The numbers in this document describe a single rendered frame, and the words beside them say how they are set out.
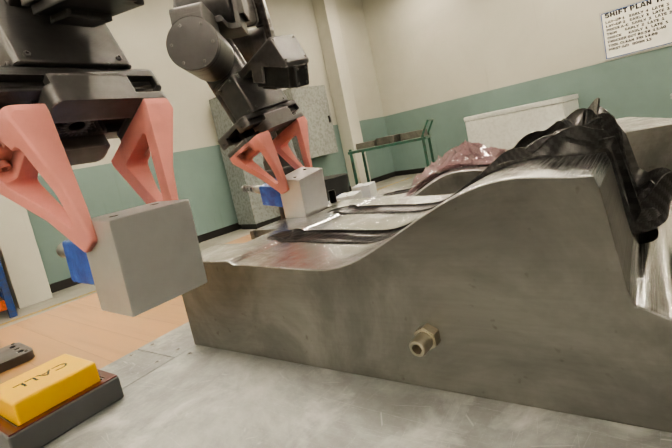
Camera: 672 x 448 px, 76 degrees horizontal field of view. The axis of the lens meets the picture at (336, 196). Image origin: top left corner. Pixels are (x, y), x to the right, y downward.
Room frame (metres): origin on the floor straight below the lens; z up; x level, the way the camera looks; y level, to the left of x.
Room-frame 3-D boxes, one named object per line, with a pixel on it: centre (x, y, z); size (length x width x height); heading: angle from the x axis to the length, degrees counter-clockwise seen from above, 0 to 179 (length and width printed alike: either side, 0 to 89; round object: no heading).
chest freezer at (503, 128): (6.84, -3.11, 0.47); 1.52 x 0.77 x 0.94; 44
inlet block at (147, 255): (0.28, 0.16, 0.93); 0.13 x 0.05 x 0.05; 53
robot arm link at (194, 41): (0.54, 0.11, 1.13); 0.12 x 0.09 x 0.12; 177
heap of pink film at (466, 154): (0.71, -0.25, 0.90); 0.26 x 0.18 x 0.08; 70
